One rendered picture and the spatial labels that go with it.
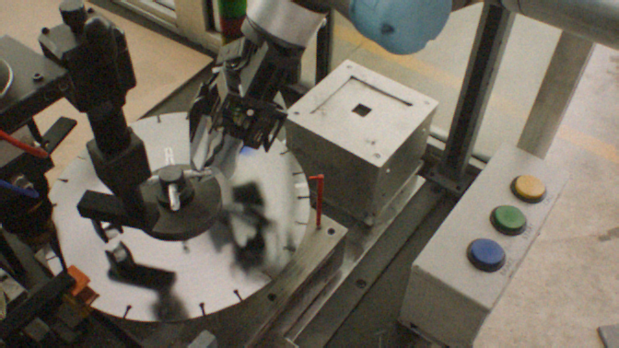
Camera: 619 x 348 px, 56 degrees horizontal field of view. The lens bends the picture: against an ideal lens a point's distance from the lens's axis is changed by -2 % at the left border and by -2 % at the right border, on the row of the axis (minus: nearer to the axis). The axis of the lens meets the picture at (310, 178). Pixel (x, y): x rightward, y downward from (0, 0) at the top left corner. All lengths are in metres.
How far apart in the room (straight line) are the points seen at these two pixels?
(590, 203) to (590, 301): 0.40
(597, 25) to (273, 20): 0.29
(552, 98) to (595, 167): 1.44
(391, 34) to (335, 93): 0.48
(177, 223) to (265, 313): 0.16
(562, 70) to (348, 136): 0.31
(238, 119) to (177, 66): 0.65
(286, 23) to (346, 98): 0.38
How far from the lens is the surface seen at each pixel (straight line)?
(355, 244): 0.93
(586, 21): 0.51
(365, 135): 0.90
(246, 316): 0.76
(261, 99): 0.61
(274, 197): 0.74
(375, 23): 0.50
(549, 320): 1.87
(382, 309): 0.89
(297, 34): 0.60
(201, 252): 0.70
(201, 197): 0.73
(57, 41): 0.49
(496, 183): 0.87
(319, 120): 0.91
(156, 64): 1.29
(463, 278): 0.76
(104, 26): 0.46
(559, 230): 2.07
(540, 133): 0.94
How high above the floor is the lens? 1.52
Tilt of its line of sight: 49 degrees down
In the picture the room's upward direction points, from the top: 2 degrees clockwise
